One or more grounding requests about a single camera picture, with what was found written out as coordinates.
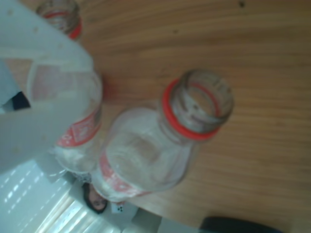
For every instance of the person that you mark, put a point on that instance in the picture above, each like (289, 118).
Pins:
(96, 200)

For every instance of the clear bottle red label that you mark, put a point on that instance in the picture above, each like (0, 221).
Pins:
(80, 131)
(145, 150)

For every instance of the black chair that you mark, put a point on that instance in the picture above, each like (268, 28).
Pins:
(243, 225)

